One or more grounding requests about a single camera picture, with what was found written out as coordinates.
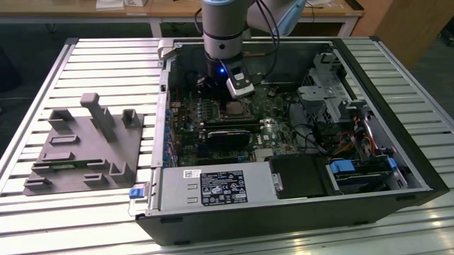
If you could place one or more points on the silver CPU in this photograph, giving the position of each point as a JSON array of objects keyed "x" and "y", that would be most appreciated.
[{"x": 236, "y": 109}]

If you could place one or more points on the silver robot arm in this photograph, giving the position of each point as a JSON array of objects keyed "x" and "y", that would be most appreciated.
[{"x": 223, "y": 26}]

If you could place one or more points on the CPU socket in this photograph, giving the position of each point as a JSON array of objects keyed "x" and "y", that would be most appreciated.
[{"x": 221, "y": 118}]

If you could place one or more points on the black RAM slot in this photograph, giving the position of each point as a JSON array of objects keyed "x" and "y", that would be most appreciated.
[
  {"x": 229, "y": 122},
  {"x": 229, "y": 126}
]

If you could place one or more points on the graphics card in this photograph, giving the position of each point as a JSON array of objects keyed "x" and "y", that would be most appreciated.
[{"x": 227, "y": 138}]

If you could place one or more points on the green motherboard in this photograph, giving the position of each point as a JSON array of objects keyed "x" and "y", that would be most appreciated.
[{"x": 280, "y": 130}]

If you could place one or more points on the white box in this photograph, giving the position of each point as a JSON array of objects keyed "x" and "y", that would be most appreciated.
[
  {"x": 109, "y": 4},
  {"x": 134, "y": 2}
]

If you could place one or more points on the silver chipset heatsink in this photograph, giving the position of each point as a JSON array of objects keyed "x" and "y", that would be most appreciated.
[{"x": 263, "y": 154}]

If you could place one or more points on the grey metal drive cage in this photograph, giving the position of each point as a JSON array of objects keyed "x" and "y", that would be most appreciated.
[{"x": 336, "y": 106}]

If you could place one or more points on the white paper sheets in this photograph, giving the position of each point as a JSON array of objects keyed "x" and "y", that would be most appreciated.
[{"x": 325, "y": 3}]

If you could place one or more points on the silver power supply unit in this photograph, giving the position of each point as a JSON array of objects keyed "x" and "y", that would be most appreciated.
[{"x": 176, "y": 186}]

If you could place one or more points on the black desk item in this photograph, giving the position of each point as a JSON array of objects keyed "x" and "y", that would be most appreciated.
[{"x": 353, "y": 4}]

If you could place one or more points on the grey parts rack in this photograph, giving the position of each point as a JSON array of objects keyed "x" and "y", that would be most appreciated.
[{"x": 84, "y": 148}]

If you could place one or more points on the wooden desk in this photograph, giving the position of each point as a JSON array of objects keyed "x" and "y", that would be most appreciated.
[{"x": 53, "y": 13}]

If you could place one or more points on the blue disk carrier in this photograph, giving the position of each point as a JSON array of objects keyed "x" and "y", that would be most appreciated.
[{"x": 341, "y": 166}]

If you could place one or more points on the blue case latch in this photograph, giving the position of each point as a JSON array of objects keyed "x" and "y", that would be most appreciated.
[{"x": 137, "y": 193}]

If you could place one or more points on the green RAM stick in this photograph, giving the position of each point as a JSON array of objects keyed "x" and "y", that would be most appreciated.
[{"x": 66, "y": 165}]

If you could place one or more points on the wooden cabinet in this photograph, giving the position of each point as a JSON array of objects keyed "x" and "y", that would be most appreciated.
[{"x": 407, "y": 26}]

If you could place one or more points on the black PC case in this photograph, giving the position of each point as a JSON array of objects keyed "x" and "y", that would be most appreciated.
[{"x": 248, "y": 228}]

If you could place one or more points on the blue plastic clip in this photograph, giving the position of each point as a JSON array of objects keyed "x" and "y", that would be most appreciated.
[{"x": 390, "y": 163}]

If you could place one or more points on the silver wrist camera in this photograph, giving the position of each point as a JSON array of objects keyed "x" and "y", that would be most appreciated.
[{"x": 239, "y": 79}]

